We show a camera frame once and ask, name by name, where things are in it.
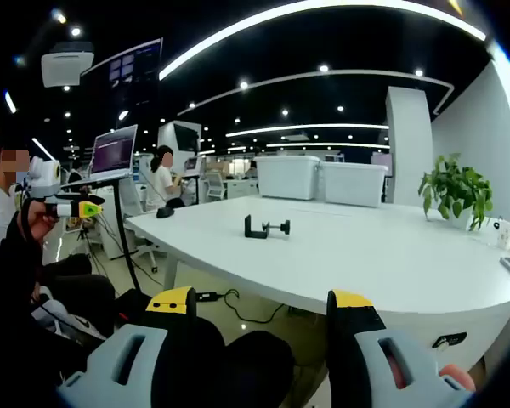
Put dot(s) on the person's right leg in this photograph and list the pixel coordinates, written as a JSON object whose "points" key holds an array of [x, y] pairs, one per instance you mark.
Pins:
{"points": [[259, 370]]}

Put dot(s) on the white desk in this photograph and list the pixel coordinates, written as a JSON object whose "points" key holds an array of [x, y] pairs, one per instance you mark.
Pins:
{"points": [[344, 263]]}

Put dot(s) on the small white carton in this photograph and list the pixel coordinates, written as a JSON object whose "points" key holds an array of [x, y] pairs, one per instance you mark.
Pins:
{"points": [[504, 236]]}

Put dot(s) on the curved ceiling light strip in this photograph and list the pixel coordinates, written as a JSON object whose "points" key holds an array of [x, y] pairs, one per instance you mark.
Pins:
{"points": [[195, 51]]}

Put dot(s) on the green potted plant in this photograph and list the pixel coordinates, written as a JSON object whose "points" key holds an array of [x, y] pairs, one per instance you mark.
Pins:
{"points": [[455, 187]]}

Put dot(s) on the white office chair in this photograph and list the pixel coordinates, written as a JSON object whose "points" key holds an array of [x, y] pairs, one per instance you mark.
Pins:
{"points": [[132, 197], [215, 185]]}

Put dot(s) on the person's right hand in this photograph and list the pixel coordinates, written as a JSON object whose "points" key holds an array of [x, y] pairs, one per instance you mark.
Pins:
{"points": [[461, 376]]}

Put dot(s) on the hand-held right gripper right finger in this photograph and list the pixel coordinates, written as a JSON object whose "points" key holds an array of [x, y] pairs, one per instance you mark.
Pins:
{"points": [[412, 370]]}

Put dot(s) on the black desk height controller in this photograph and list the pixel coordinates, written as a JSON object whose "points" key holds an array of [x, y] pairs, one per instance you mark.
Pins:
{"points": [[449, 341]]}

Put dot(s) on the black clamp fixed fixture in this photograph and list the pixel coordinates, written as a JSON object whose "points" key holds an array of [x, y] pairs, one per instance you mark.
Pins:
{"points": [[247, 227]]}

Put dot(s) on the small black device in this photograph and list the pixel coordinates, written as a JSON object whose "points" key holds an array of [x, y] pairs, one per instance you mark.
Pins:
{"points": [[166, 212]]}

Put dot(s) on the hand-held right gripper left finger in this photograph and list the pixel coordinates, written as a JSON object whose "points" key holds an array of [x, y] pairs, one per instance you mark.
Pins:
{"points": [[110, 365]]}

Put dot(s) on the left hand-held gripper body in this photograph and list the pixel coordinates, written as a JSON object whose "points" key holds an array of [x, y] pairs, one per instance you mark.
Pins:
{"points": [[44, 178]]}

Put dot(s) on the silver laptop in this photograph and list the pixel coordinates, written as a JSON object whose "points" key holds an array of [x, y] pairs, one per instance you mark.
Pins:
{"points": [[112, 151]]}

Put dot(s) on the large dark hanging screen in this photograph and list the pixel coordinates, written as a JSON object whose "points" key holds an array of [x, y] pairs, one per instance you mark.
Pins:
{"points": [[132, 72]]}

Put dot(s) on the white display kiosk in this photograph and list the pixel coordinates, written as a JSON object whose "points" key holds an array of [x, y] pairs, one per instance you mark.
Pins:
{"points": [[186, 138]]}

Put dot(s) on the white sneaker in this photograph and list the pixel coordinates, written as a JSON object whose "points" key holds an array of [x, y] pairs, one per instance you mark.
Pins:
{"points": [[72, 323]]}

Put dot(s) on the person's left hand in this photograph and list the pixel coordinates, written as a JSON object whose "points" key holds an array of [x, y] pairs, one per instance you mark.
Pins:
{"points": [[40, 221]]}

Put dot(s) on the white ceiling air conditioner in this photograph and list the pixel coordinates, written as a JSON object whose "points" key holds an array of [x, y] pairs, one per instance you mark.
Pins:
{"points": [[68, 64]]}

